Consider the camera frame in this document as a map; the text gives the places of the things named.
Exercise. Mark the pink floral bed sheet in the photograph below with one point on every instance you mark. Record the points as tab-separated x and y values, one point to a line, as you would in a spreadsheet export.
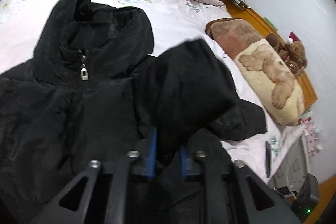
172	21

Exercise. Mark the grey bedside cabinet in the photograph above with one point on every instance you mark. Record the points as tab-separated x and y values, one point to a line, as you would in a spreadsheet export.
291	174

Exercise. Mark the black puffer jacket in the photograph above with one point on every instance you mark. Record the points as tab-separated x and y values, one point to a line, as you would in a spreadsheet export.
93	90

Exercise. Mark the brown teddy bear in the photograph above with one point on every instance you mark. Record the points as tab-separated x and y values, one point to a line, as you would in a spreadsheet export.
292	54

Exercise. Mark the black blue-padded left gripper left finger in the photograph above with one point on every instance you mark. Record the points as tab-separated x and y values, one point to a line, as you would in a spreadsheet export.
98	194

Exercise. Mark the brown bear print pillow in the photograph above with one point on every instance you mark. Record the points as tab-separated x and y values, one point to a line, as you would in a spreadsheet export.
262	67

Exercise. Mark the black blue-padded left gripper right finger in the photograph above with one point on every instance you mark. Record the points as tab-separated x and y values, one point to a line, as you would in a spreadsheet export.
231	192

